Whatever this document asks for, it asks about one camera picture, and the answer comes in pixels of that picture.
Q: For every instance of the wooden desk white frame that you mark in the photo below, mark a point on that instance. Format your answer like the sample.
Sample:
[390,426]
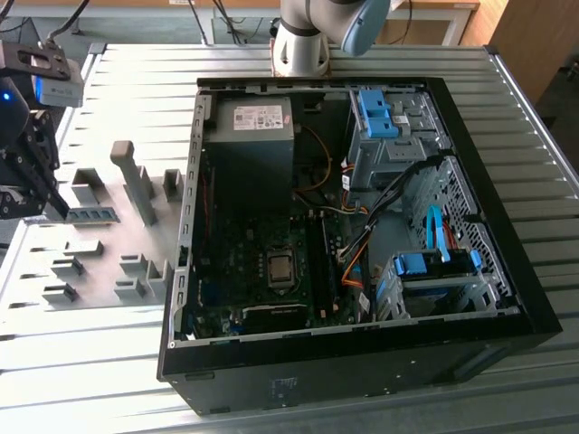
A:
[420,31]

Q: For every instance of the black graphics card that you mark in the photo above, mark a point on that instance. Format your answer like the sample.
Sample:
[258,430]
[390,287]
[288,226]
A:
[276,316]

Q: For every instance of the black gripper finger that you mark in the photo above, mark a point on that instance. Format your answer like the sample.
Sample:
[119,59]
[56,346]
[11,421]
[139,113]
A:
[43,144]
[18,199]

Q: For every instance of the blue RAM stick with label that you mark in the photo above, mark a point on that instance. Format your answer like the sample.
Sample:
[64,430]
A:
[95,215]

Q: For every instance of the grey metal drive cage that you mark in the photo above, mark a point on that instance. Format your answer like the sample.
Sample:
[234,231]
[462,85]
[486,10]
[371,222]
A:
[398,153]

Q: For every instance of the grey metal disk bay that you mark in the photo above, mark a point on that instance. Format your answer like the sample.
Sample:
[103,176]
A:
[452,289]

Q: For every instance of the hard disk in blue carrier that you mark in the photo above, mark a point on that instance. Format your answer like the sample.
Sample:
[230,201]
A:
[414,264]

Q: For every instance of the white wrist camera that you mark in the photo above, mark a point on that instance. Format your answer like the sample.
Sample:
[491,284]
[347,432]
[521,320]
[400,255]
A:
[59,90]

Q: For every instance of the wooden cabinet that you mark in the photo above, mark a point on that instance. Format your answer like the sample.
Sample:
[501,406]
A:
[534,40]

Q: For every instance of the grey power supply unit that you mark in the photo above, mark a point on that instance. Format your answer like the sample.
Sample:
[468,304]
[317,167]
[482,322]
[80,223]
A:
[253,153]

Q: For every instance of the green motherboard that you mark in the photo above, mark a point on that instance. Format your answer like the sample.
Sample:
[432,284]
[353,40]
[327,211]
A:
[235,253]

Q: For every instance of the silver CPU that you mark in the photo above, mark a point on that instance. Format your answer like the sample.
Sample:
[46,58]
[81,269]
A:
[280,269]

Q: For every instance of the black PC case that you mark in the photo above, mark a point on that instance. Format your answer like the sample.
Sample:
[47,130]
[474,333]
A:
[316,375]

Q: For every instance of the grey plastic parts rack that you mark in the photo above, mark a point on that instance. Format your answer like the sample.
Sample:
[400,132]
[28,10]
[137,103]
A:
[113,235]

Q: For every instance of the blue plastic drive bracket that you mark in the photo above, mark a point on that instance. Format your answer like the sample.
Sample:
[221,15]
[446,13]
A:
[375,113]

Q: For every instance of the black RAM slot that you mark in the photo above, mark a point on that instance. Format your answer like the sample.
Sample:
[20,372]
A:
[313,267]

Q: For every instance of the grey frame desk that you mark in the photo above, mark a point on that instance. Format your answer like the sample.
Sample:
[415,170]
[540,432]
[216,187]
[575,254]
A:
[158,12]

